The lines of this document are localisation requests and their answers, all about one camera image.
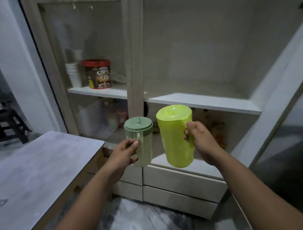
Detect person's left hand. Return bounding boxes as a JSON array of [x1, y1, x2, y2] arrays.
[[104, 139, 140, 188]]

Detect cabinet door with glass pane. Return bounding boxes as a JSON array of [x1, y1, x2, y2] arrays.
[[21, 0, 144, 142]]

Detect white plastic container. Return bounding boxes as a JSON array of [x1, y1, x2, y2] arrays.
[[78, 101, 103, 136]]

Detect person's right forearm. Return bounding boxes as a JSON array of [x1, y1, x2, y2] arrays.
[[213, 153, 303, 230]]

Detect white cabinet drawer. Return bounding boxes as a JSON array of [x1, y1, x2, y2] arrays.
[[143, 164, 228, 203], [118, 163, 144, 187], [143, 185, 219, 220], [112, 181, 144, 202]]

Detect white cabinet shelf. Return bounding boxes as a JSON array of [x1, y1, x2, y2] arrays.
[[68, 86, 262, 116]]

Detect small red lid jar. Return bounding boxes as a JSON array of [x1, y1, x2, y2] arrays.
[[116, 109, 128, 129]]

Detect pale green lidded pitcher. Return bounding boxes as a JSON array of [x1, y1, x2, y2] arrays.
[[124, 116, 154, 168]]

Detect colourful food packets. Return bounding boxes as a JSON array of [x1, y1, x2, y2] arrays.
[[201, 113, 226, 150]]

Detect red lid cereal tub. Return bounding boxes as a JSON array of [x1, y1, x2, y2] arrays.
[[82, 59, 112, 90]]

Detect person's left forearm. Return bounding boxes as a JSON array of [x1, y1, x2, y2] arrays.
[[53, 166, 124, 230]]

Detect person's right hand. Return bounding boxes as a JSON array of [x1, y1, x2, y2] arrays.
[[184, 121, 228, 167]]

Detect white top wooden table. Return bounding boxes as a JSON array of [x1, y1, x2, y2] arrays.
[[0, 131, 105, 230]]

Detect black stool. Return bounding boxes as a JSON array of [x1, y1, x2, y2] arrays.
[[0, 100, 33, 145]]

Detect stack of white cups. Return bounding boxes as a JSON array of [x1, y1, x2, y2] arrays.
[[65, 62, 82, 88]]

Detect lime green lidded pitcher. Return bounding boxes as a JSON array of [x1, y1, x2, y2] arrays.
[[155, 104, 196, 169]]

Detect light wooden cabinet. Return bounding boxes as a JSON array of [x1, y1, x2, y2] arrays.
[[20, 0, 303, 220]]

